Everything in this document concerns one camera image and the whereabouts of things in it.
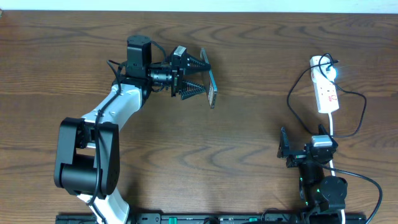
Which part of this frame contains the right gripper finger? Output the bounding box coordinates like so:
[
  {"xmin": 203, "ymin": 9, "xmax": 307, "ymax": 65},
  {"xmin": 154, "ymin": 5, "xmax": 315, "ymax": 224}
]
[
  {"xmin": 277, "ymin": 127, "xmax": 290, "ymax": 158},
  {"xmin": 318, "ymin": 124, "xmax": 331, "ymax": 137}
]

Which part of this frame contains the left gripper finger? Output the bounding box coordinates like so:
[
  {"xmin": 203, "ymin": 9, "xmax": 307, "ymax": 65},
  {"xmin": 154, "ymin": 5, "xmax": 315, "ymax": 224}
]
[
  {"xmin": 185, "ymin": 54, "xmax": 211, "ymax": 75},
  {"xmin": 180, "ymin": 80, "xmax": 206, "ymax": 100}
]

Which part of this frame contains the Galaxy S25 Ultra smartphone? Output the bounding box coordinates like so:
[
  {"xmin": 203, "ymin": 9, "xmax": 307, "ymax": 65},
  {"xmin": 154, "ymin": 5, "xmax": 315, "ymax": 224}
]
[{"xmin": 200, "ymin": 47, "xmax": 218, "ymax": 110}]

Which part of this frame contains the black charging cable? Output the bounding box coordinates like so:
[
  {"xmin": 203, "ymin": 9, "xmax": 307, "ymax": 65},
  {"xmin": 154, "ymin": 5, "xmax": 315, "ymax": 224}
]
[{"xmin": 286, "ymin": 53, "xmax": 368, "ymax": 139}]

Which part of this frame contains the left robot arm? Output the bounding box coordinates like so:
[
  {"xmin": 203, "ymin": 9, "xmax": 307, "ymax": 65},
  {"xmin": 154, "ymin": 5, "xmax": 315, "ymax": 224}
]
[{"xmin": 53, "ymin": 35, "xmax": 216, "ymax": 223}]

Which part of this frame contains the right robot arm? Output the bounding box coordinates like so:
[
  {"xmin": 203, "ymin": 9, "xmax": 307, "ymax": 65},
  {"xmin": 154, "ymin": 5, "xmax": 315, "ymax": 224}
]
[{"xmin": 277, "ymin": 125, "xmax": 348, "ymax": 223}]

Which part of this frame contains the white USB charger plug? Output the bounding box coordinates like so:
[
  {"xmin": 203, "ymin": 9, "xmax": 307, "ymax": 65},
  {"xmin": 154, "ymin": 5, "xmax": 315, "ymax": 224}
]
[{"xmin": 311, "ymin": 65, "xmax": 337, "ymax": 83}]

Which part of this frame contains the white power strip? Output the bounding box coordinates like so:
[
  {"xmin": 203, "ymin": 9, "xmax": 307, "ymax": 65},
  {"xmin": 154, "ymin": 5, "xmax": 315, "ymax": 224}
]
[{"xmin": 310, "ymin": 55, "xmax": 339, "ymax": 114}]

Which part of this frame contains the white power strip cord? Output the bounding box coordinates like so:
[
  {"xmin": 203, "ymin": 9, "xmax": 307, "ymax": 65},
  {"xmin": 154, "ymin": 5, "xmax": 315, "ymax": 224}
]
[{"xmin": 328, "ymin": 112, "xmax": 346, "ymax": 224}]

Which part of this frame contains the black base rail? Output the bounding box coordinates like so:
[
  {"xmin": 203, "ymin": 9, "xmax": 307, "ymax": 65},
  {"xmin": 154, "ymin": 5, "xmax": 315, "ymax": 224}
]
[{"xmin": 55, "ymin": 211, "xmax": 366, "ymax": 224}]

